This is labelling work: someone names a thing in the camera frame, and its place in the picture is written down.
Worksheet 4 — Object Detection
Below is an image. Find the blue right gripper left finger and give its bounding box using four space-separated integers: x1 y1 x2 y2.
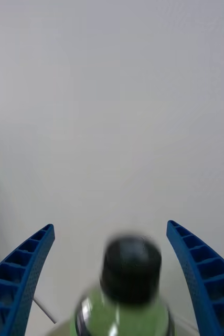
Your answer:
0 223 56 336

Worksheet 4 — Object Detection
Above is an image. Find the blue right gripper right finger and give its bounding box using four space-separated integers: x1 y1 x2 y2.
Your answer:
166 219 224 336

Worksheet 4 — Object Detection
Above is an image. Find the green bottle with black cap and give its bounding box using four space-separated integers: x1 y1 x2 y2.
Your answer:
69 230 176 336

